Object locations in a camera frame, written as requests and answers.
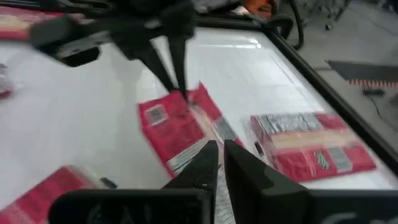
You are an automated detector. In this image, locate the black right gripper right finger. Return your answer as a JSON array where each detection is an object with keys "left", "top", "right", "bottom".
[{"left": 223, "top": 139, "right": 398, "bottom": 224}]

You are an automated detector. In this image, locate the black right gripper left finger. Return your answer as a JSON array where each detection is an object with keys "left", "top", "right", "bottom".
[{"left": 48, "top": 139, "right": 219, "bottom": 224}]

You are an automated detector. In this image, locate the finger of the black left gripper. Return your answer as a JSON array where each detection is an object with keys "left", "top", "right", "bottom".
[
  {"left": 167, "top": 34, "right": 189, "bottom": 101},
  {"left": 118, "top": 42, "right": 177, "bottom": 93}
]

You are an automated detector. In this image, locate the orange vacuum body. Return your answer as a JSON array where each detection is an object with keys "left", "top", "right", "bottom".
[{"left": 241, "top": 0, "right": 276, "bottom": 20}]

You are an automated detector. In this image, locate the black mat striped edge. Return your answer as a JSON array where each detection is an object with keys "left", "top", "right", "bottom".
[{"left": 325, "top": 58, "right": 398, "bottom": 90}]

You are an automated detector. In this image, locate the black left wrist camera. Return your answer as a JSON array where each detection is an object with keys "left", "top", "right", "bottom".
[{"left": 29, "top": 14, "right": 103, "bottom": 68}]

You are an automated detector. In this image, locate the thick black hose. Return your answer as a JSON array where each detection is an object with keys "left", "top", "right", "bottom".
[{"left": 264, "top": 0, "right": 305, "bottom": 51}]

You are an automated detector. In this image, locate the black metal table frame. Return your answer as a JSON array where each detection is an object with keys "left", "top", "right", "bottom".
[{"left": 192, "top": 14, "right": 398, "bottom": 177}]

